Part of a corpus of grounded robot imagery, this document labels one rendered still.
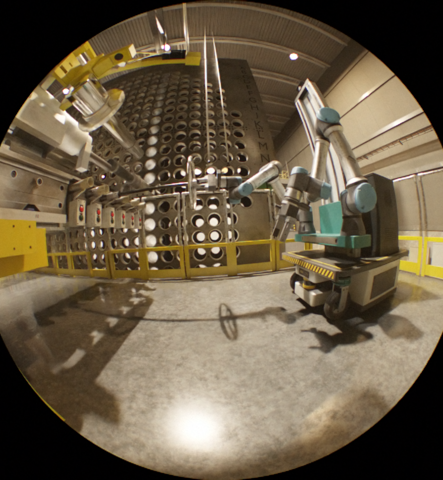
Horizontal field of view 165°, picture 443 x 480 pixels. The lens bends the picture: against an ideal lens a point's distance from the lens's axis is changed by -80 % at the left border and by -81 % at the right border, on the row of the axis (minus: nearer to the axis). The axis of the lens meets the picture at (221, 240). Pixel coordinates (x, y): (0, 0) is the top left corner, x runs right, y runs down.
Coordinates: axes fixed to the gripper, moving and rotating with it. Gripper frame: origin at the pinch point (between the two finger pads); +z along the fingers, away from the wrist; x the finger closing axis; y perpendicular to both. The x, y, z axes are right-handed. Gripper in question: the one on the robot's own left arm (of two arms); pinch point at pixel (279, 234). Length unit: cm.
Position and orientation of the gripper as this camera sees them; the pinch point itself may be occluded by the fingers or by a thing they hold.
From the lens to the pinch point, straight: 68.8
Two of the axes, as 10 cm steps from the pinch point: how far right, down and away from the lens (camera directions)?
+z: -3.2, 9.2, 2.1
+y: -9.4, -3.4, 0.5
